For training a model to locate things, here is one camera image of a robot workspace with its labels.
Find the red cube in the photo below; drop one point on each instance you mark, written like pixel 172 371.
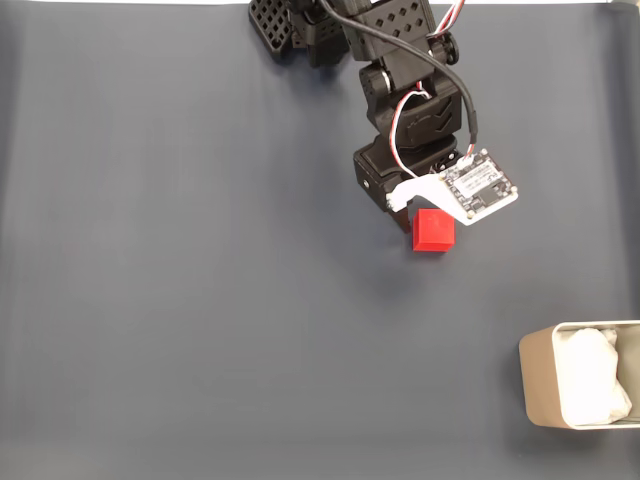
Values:
pixel 434 230

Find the beige metal box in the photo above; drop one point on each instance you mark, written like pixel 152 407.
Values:
pixel 540 380

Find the blue-grey table mat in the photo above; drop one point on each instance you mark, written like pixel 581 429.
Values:
pixel 175 275

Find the white crumpled paper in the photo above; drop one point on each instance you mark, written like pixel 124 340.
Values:
pixel 592 375

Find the camera board on white mount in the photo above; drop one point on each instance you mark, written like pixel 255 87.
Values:
pixel 475 187

